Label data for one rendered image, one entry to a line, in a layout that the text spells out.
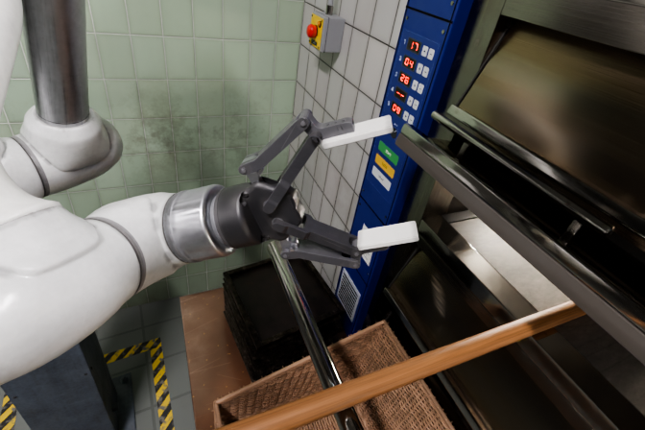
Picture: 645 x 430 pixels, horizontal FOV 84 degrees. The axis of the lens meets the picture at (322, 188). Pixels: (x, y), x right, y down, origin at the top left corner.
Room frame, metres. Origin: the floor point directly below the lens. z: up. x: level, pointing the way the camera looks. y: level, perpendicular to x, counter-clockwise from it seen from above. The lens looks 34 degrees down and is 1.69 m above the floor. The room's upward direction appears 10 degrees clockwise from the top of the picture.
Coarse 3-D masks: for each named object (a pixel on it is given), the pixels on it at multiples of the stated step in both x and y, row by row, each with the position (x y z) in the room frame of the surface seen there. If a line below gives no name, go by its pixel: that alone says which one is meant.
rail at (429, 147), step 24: (432, 144) 0.55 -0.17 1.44; (456, 168) 0.49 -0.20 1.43; (480, 192) 0.44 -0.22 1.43; (504, 216) 0.40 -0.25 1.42; (528, 216) 0.38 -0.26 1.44; (552, 240) 0.34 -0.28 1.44; (576, 264) 0.31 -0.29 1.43; (600, 288) 0.28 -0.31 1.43; (624, 288) 0.28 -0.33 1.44; (624, 312) 0.26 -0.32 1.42
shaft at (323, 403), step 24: (552, 312) 0.44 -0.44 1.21; (576, 312) 0.46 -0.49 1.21; (480, 336) 0.37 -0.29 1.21; (504, 336) 0.38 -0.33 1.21; (528, 336) 0.40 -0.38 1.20; (408, 360) 0.31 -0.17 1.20; (432, 360) 0.31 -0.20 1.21; (456, 360) 0.32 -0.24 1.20; (360, 384) 0.26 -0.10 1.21; (384, 384) 0.27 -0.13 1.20; (408, 384) 0.28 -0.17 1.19; (288, 408) 0.21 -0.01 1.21; (312, 408) 0.22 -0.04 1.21; (336, 408) 0.23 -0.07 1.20
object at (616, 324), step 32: (416, 160) 0.56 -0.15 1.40; (480, 160) 0.62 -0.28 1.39; (512, 192) 0.51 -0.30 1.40; (512, 224) 0.39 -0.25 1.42; (544, 224) 0.42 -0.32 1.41; (544, 256) 0.34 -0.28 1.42; (608, 256) 0.39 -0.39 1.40; (576, 288) 0.30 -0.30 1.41; (640, 288) 0.33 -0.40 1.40; (608, 320) 0.26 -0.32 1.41; (640, 352) 0.23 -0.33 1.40
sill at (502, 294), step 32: (448, 224) 0.69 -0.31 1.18; (448, 256) 0.60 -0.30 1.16; (480, 256) 0.59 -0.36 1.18; (480, 288) 0.51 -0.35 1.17; (512, 288) 0.52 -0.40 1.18; (512, 320) 0.44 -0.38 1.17; (544, 352) 0.38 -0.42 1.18; (576, 352) 0.39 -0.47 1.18; (576, 384) 0.33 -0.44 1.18; (608, 384) 0.34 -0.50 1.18; (608, 416) 0.29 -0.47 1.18; (640, 416) 0.30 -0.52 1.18
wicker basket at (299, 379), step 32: (384, 320) 0.64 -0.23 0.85; (352, 352) 0.60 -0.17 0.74; (384, 352) 0.58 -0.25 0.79; (256, 384) 0.46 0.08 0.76; (288, 384) 0.50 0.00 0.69; (320, 384) 0.56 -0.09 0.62; (416, 384) 0.49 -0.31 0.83; (224, 416) 0.42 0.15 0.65; (384, 416) 0.48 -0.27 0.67; (416, 416) 0.44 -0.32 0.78
